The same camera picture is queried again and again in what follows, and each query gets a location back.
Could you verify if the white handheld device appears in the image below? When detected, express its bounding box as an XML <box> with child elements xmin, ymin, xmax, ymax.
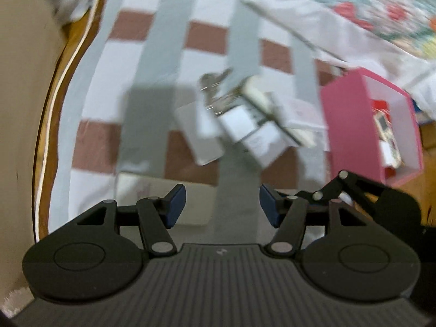
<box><xmin>373</xmin><ymin>109</ymin><xmax>403</xmax><ymax>170</ymax></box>

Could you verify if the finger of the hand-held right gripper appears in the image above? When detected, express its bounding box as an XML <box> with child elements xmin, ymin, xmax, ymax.
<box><xmin>296</xmin><ymin>169</ymin><xmax>386</xmax><ymax>219</ymax></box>

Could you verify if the white box printed label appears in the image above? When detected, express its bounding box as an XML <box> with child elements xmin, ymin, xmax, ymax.
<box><xmin>243</xmin><ymin>123</ymin><xmax>294</xmax><ymax>170</ymax></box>

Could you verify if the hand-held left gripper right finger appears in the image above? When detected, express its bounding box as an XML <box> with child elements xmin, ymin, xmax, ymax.
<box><xmin>259</xmin><ymin>184</ymin><xmax>372</xmax><ymax>258</ymax></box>

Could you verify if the white box grey label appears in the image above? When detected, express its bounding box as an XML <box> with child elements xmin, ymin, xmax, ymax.
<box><xmin>217</xmin><ymin>105</ymin><xmax>270</xmax><ymax>144</ymax></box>

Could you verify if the wooden bed frame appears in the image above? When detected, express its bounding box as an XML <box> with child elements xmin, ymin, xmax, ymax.
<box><xmin>33</xmin><ymin>0</ymin><xmax>114</xmax><ymax>243</ymax></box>

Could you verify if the pink storage box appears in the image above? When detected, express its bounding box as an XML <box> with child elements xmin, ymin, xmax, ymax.
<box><xmin>319</xmin><ymin>67</ymin><xmax>425</xmax><ymax>187</ymax></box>

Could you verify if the checkered bed sheet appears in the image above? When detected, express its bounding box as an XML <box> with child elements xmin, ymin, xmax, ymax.
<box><xmin>48</xmin><ymin>0</ymin><xmax>344</xmax><ymax>242</ymax></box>

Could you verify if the beige furniture panel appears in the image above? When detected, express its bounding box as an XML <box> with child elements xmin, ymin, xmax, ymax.
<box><xmin>0</xmin><ymin>0</ymin><xmax>70</xmax><ymax>300</ymax></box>

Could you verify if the white box pink print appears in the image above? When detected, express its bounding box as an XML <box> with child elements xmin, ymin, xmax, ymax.
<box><xmin>272</xmin><ymin>95</ymin><xmax>328</xmax><ymax>134</ymax></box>

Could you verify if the glossy white card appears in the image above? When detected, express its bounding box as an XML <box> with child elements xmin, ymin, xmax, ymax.
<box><xmin>115</xmin><ymin>172</ymin><xmax>216</xmax><ymax>226</ymax></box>

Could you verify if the bunch of metal keys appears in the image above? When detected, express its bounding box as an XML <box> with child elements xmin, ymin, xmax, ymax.
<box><xmin>198</xmin><ymin>69</ymin><xmax>240</xmax><ymax>110</ymax></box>

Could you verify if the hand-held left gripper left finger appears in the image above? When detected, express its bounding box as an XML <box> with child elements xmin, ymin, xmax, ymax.
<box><xmin>68</xmin><ymin>184</ymin><xmax>186</xmax><ymax>257</ymax></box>

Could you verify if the floral quilt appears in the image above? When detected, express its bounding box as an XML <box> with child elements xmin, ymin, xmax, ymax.
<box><xmin>49</xmin><ymin>0</ymin><xmax>436</xmax><ymax>123</ymax></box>

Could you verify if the plain white box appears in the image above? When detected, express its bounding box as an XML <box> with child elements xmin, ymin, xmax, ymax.
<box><xmin>175</xmin><ymin>101</ymin><xmax>224</xmax><ymax>166</ymax></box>

